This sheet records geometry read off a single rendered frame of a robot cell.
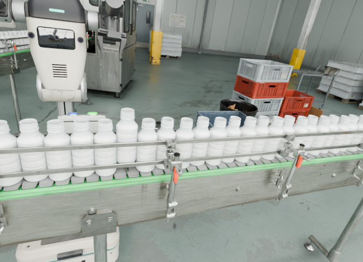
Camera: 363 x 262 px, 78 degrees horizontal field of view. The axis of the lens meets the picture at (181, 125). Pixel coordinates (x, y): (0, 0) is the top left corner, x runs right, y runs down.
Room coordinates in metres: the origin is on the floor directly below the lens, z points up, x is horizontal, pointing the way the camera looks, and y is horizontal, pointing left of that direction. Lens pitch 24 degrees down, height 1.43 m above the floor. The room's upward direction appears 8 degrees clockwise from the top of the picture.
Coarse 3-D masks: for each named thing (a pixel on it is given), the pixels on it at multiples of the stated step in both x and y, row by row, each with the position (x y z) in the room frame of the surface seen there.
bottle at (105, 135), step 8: (104, 120) 0.56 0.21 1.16; (104, 128) 0.53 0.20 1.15; (112, 128) 0.55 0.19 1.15; (96, 136) 0.53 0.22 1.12; (104, 136) 0.53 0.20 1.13; (112, 136) 0.54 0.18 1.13; (96, 152) 0.52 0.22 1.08; (104, 152) 0.52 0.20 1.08; (112, 152) 0.53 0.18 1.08; (96, 160) 0.52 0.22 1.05; (104, 160) 0.52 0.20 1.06; (112, 160) 0.53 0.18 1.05; (104, 176) 0.52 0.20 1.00
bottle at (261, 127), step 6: (258, 120) 0.75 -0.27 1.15; (264, 120) 0.74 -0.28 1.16; (258, 126) 0.74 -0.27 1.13; (264, 126) 0.74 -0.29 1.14; (258, 132) 0.73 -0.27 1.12; (264, 132) 0.73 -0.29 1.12; (258, 144) 0.73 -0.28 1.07; (264, 144) 0.73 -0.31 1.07; (252, 150) 0.73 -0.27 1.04; (258, 150) 0.73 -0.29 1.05; (252, 156) 0.73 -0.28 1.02; (258, 156) 0.73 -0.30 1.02
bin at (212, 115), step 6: (198, 114) 1.29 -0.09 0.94; (204, 114) 1.33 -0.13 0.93; (210, 114) 1.35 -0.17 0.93; (216, 114) 1.37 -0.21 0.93; (222, 114) 1.38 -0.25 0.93; (228, 114) 1.40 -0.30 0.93; (234, 114) 1.42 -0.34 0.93; (240, 114) 1.41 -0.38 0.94; (210, 120) 1.35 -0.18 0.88; (228, 120) 1.41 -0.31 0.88; (210, 126) 1.14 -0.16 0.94; (240, 126) 1.38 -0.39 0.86
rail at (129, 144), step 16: (208, 128) 0.71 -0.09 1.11; (96, 144) 0.51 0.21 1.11; (112, 144) 0.52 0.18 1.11; (128, 144) 0.54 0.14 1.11; (144, 144) 0.55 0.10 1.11; (160, 144) 0.57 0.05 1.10; (352, 144) 0.91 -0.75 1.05; (160, 160) 0.57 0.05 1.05; (192, 160) 0.61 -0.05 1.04; (0, 176) 0.42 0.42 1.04; (16, 176) 0.43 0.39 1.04
